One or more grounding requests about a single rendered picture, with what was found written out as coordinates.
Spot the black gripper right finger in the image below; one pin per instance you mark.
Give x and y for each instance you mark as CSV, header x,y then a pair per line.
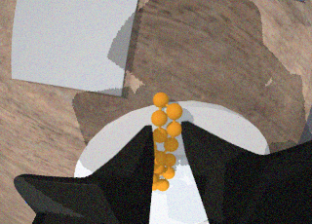
x,y
230,179

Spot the white round plate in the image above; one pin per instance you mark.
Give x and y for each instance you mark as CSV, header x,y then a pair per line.
x,y
180,204

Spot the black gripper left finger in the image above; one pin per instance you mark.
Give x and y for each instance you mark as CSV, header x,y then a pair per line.
x,y
120,192

